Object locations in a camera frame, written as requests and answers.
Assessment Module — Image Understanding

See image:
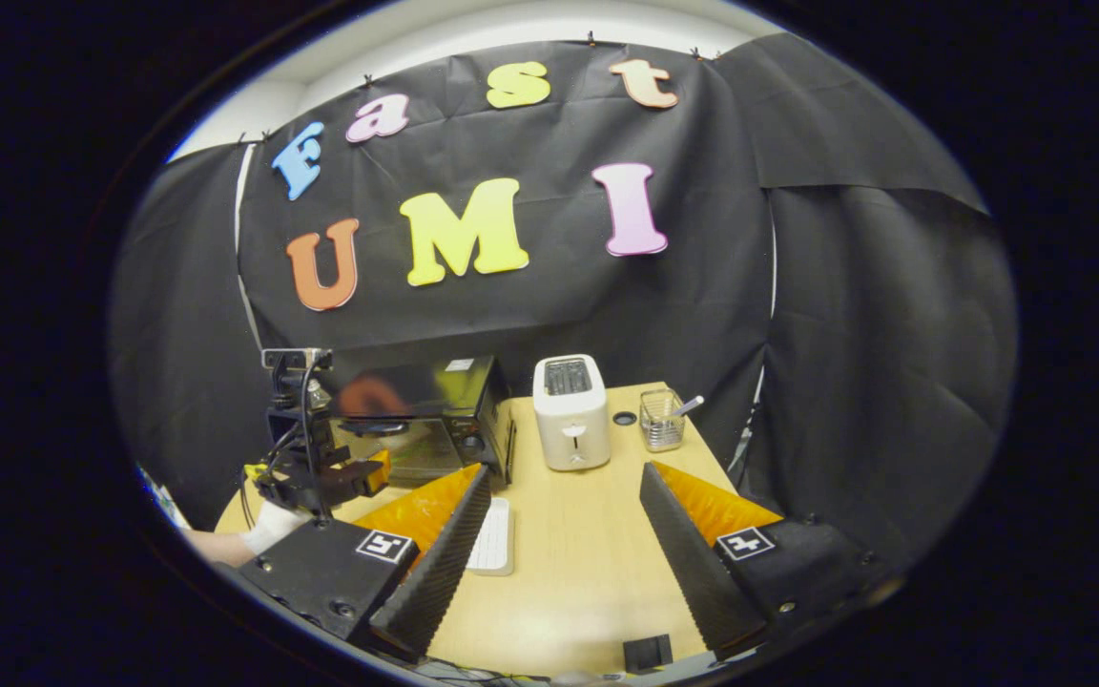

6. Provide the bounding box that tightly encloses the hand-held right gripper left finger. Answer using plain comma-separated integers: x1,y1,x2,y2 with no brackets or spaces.
239,465,493,664

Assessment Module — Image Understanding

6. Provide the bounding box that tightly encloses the white and blue side stand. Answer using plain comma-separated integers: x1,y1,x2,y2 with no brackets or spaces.
139,465,193,531

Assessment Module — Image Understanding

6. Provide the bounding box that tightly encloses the wire mesh utensil basket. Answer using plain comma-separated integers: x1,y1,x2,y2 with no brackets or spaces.
639,388,687,452

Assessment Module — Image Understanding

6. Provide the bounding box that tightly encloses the black electric oven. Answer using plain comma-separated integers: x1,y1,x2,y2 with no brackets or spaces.
325,356,517,488

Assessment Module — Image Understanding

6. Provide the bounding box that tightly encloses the black backdrop cloth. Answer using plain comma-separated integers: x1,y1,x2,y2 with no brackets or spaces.
111,33,1018,573

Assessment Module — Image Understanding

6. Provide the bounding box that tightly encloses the white ridged board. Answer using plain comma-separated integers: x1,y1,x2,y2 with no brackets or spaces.
467,496,515,576

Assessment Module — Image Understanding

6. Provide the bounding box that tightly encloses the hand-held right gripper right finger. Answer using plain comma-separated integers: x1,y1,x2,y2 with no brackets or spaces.
638,461,880,661

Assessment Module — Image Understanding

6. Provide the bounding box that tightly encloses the white toaster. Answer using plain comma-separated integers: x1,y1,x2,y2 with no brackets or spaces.
532,355,612,472

